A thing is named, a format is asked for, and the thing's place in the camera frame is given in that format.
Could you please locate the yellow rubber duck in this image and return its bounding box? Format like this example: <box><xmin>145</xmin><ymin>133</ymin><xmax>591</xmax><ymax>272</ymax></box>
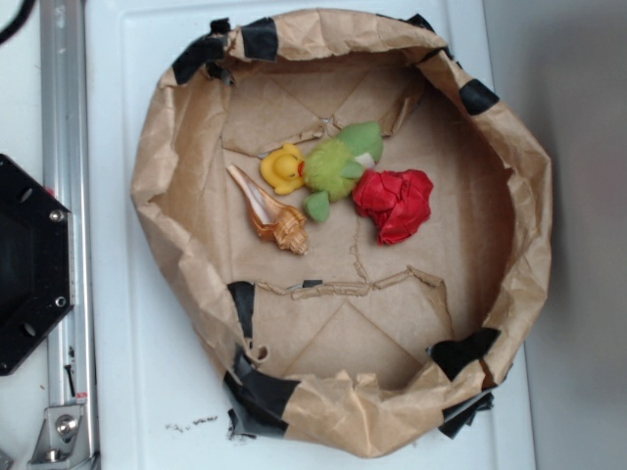
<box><xmin>260</xmin><ymin>143</ymin><xmax>305</xmax><ymax>195</ymax></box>

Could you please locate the orange spiral seashell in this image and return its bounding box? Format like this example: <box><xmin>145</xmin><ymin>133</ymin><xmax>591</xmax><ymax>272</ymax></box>
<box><xmin>227</xmin><ymin>164</ymin><xmax>309</xmax><ymax>256</ymax></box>

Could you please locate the green plush toy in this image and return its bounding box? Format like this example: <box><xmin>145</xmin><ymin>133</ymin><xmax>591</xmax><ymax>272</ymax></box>
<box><xmin>302</xmin><ymin>121</ymin><xmax>383</xmax><ymax>222</ymax></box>

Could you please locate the red crumpled paper ball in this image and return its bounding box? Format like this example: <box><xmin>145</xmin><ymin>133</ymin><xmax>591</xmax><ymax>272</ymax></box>
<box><xmin>352</xmin><ymin>169</ymin><xmax>434</xmax><ymax>245</ymax></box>

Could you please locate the brown paper bag bin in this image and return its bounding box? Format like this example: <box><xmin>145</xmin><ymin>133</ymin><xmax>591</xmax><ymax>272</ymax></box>
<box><xmin>131</xmin><ymin>9</ymin><xmax>553</xmax><ymax>457</ymax></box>

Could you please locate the aluminium extrusion rail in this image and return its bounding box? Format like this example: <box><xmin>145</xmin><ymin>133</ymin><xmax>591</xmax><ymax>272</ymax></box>
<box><xmin>40</xmin><ymin>1</ymin><xmax>101</xmax><ymax>469</ymax></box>

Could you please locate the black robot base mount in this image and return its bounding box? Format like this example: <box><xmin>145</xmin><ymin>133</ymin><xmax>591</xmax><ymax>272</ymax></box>
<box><xmin>0</xmin><ymin>155</ymin><xmax>72</xmax><ymax>376</ymax></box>

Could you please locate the metal corner bracket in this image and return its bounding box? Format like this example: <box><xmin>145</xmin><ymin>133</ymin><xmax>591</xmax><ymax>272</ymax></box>
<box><xmin>28</xmin><ymin>404</ymin><xmax>91</xmax><ymax>469</ymax></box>

